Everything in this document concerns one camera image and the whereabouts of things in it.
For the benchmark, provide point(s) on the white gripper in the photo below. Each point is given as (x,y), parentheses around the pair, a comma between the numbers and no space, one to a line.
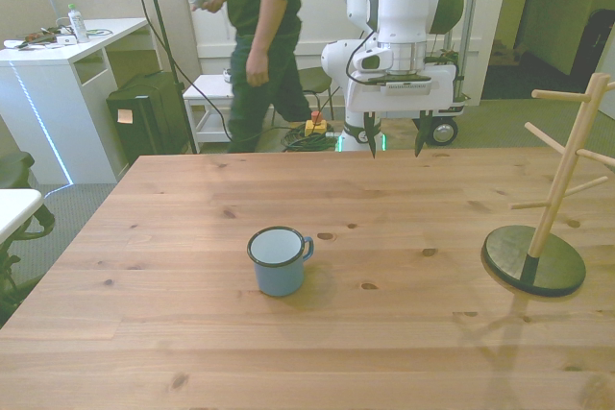
(403,100)

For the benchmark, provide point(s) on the blue enamel mug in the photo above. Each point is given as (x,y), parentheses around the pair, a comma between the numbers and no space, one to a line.
(278,275)

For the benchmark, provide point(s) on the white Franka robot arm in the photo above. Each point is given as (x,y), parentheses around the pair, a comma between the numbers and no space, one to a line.
(401,7)

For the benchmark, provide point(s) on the wooden mug tree black base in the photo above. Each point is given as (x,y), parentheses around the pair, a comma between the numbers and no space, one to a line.
(552,266)

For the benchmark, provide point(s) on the yellow emergency stop button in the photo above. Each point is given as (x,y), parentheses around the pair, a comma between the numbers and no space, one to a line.
(315,126)

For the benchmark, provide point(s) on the olive seat chair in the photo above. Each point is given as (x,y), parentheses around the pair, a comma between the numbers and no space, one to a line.
(314,79)

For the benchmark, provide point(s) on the small white side table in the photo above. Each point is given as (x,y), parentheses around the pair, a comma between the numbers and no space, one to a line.
(211,86)

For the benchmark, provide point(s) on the black computer tower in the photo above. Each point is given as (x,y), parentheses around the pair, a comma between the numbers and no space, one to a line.
(149,117)

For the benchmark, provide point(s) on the black tripod stand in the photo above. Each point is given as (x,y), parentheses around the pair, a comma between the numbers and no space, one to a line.
(163,45)

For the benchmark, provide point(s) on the orange sticky note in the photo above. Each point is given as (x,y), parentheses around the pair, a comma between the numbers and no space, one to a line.
(125,115)

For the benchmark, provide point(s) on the clear bottle green cap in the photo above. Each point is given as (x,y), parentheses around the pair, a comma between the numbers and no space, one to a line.
(78,26)

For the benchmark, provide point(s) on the small white box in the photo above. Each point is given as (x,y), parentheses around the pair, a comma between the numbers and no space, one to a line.
(66,39)

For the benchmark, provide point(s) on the white desk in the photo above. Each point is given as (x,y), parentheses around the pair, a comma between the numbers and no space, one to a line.
(43,93)

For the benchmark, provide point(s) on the pile of hand tools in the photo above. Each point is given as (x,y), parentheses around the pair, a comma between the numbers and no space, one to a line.
(36,38)

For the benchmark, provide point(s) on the white rounded table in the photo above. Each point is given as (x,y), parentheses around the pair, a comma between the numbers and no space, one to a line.
(14,208)

